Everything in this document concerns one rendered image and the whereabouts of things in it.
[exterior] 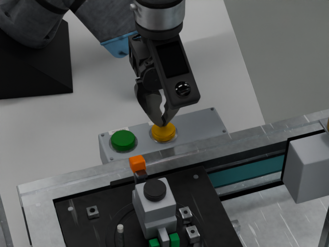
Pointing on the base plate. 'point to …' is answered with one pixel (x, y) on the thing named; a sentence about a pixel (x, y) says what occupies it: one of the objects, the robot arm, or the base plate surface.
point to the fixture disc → (134, 240)
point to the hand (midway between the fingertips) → (163, 123)
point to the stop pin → (236, 226)
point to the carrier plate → (196, 181)
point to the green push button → (123, 140)
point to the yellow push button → (163, 132)
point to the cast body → (155, 209)
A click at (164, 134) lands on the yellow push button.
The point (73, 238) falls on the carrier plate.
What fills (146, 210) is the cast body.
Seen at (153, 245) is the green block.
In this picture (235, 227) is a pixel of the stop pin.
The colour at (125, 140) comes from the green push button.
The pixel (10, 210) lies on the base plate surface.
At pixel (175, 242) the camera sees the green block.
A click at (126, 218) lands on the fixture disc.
